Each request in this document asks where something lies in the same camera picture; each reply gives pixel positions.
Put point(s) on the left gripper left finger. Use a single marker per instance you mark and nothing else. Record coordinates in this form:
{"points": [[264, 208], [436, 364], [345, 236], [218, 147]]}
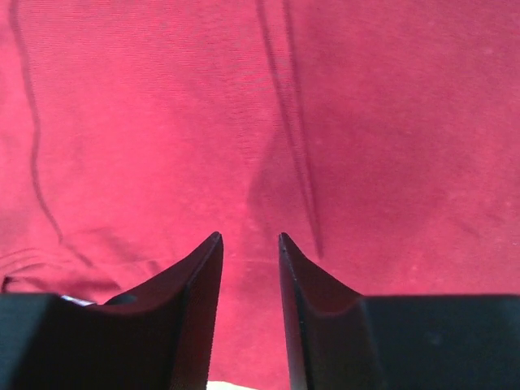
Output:
{"points": [[157, 335]]}

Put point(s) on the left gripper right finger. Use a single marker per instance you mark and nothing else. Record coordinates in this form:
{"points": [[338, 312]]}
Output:
{"points": [[338, 338]]}

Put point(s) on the dark red t shirt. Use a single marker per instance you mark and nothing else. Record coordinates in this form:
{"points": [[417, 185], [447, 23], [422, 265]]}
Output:
{"points": [[382, 136]]}

